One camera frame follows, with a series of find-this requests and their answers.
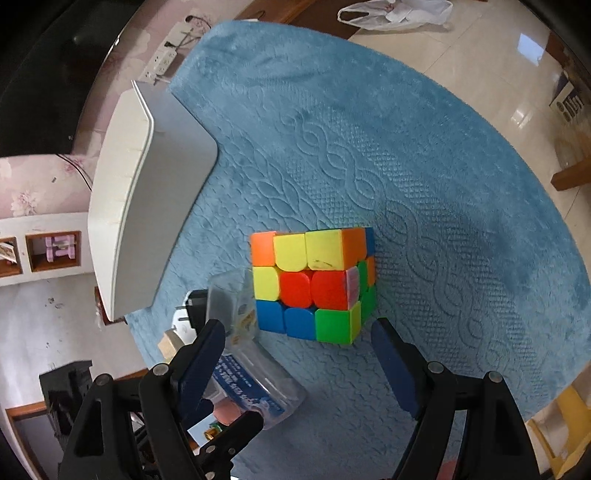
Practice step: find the blue labelled clear box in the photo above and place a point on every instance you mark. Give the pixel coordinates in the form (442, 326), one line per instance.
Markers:
(252, 379)

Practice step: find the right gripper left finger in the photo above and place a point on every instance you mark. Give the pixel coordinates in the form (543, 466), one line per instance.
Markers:
(102, 444)

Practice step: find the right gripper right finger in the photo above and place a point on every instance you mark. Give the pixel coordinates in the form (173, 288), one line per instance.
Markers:
(495, 443)

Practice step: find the white plastic storage bin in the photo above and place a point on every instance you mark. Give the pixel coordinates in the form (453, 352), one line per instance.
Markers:
(154, 160)

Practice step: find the beige small box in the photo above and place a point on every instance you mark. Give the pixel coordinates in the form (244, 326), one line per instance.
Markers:
(169, 345)

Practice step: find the clear plastic bottle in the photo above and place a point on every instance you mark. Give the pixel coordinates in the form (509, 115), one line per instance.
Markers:
(230, 300)

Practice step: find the multicolour puzzle cube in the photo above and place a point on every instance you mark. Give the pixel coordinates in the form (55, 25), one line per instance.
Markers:
(318, 285)

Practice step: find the black power adapter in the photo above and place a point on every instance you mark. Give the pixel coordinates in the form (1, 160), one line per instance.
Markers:
(195, 303)

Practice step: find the pink oval compact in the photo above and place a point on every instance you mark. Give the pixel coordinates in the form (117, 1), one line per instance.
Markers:
(226, 411)

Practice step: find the white power strip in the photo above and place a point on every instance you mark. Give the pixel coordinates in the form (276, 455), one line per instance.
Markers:
(178, 38)

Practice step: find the white plastic bag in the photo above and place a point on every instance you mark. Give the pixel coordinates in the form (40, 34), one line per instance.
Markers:
(393, 16)

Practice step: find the blue plush table cloth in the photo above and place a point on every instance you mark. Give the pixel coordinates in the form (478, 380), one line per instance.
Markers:
(475, 265)

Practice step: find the white plastic scoop device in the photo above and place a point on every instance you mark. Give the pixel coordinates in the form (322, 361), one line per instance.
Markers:
(182, 327)

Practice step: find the green gold small box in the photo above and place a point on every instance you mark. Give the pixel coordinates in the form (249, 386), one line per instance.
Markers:
(213, 430)

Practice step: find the pink dumbbells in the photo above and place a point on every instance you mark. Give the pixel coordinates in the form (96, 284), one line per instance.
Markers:
(60, 246)

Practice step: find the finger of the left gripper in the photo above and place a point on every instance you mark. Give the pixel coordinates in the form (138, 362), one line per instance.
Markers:
(214, 460)

